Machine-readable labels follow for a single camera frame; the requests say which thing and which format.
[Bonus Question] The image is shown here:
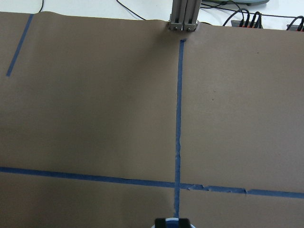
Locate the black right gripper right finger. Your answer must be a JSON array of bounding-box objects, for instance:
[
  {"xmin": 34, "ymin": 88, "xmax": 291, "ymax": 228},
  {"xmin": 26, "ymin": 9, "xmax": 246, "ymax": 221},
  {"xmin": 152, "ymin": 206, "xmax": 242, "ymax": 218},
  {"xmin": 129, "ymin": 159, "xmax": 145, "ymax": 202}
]
[{"xmin": 178, "ymin": 218, "xmax": 189, "ymax": 228}]

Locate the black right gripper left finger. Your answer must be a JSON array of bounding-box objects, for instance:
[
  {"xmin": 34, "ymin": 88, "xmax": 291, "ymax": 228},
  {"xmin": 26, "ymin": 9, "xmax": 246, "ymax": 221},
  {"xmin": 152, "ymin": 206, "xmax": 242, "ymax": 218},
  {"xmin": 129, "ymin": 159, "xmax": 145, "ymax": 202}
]
[{"xmin": 154, "ymin": 218, "xmax": 166, "ymax": 228}]

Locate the blue plastic cup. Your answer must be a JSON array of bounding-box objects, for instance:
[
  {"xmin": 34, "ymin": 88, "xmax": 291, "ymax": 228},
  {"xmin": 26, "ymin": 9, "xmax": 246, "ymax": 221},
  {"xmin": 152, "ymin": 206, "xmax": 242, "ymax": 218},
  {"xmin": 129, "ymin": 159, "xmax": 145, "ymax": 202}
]
[{"xmin": 151, "ymin": 218, "xmax": 195, "ymax": 228}]

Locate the brown paper table cover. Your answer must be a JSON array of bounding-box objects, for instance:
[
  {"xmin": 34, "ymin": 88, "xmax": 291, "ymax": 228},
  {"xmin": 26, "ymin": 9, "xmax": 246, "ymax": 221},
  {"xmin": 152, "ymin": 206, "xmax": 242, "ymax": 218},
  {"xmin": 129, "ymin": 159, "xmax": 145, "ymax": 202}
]
[{"xmin": 0, "ymin": 12, "xmax": 304, "ymax": 228}]

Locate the grey power strip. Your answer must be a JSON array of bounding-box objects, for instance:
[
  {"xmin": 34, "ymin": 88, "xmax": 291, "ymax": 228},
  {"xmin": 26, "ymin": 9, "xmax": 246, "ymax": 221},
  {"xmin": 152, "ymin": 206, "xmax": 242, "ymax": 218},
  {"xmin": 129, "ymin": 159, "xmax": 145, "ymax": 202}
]
[{"xmin": 231, "ymin": 20, "xmax": 263, "ymax": 29}]

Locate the aluminium frame post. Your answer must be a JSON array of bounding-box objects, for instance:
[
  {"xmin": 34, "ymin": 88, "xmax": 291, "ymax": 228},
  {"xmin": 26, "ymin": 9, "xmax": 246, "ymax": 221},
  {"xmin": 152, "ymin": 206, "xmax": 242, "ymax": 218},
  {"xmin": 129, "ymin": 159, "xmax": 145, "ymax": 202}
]
[{"xmin": 169, "ymin": 0, "xmax": 201, "ymax": 31}]

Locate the black cable on desk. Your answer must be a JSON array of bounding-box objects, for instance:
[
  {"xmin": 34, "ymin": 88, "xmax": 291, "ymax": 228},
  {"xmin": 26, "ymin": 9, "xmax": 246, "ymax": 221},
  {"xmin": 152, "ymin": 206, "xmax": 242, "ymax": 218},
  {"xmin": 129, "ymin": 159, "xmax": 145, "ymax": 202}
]
[{"xmin": 38, "ymin": 0, "xmax": 147, "ymax": 20}]

